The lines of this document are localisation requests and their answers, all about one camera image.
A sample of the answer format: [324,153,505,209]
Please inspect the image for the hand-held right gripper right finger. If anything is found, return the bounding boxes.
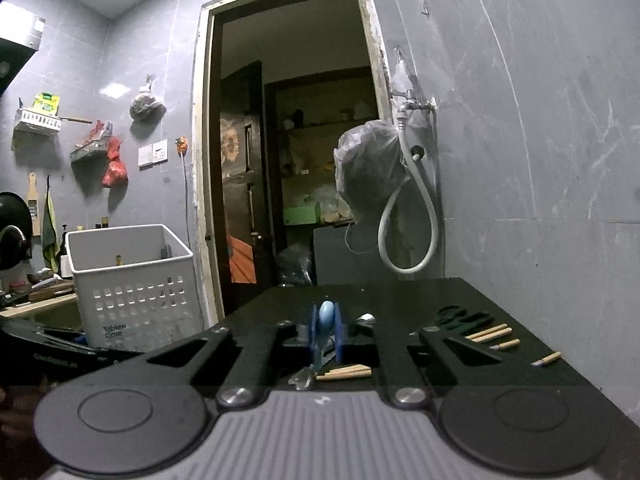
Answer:
[335,305,502,407]

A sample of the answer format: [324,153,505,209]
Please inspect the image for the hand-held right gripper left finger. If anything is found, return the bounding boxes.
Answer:
[145,305,321,406]

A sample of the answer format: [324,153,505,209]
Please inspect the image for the blue handled metal utensil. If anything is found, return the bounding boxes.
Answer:
[289,301,335,392]

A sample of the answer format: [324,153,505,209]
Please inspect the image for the white perforated plastic basket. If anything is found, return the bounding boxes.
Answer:
[66,224,204,354]

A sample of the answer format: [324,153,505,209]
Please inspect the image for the black garbage bag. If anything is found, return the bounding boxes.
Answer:
[274,244,316,287]

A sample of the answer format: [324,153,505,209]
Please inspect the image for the grey appliance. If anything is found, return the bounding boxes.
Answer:
[313,222,397,287]

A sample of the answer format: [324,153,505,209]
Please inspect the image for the orange door poster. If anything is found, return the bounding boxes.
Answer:
[227,235,259,284]

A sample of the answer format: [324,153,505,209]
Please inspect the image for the green box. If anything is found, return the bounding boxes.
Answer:
[282,202,321,225]

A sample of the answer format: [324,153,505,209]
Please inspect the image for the green cloth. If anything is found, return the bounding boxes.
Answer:
[42,187,61,274]

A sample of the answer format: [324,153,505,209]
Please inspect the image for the white plastic bags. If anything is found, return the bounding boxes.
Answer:
[320,194,354,224]

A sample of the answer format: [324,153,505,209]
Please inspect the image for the black pan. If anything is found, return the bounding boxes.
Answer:
[0,190,34,272]

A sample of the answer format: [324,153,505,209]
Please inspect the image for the wooden spatula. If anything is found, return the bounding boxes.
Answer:
[25,172,42,237]

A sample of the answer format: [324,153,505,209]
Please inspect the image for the dark hanging plastic bag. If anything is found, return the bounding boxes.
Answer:
[333,120,409,224]

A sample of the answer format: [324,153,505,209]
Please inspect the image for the red plastic bag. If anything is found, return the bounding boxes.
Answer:
[102,137,129,189]

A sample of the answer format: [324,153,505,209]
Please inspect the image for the sunflower door picture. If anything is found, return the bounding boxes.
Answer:
[220,114,244,177]

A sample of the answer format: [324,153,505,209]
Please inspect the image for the storage shelf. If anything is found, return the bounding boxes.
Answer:
[264,66,382,226]

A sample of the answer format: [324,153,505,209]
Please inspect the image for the dark wooden door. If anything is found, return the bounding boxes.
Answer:
[219,60,267,288]

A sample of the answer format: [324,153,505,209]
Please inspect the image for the green yellow packet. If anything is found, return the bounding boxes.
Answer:
[33,92,61,114]

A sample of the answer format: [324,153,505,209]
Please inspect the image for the clear plastic bag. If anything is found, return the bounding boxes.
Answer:
[392,45,416,92]

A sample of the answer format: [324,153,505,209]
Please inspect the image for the range hood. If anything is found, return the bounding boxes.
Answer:
[0,2,46,97]

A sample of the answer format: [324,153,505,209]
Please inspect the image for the thin white wire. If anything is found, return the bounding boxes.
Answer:
[344,222,382,257]

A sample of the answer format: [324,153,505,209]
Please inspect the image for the white hose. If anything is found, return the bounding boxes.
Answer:
[377,114,441,275]

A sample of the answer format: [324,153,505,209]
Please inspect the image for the pale door frame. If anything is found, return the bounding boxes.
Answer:
[192,0,392,322]

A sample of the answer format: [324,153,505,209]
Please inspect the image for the metal wall rack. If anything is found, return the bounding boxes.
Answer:
[69,130,114,164]

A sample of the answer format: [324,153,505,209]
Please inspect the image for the white wall switch plate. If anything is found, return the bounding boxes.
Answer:
[137,138,169,168]

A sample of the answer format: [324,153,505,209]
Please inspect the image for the white wall rack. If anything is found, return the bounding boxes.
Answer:
[12,108,64,137]

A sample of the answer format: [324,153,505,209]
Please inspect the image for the metal wall tap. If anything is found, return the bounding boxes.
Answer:
[390,87,437,122]

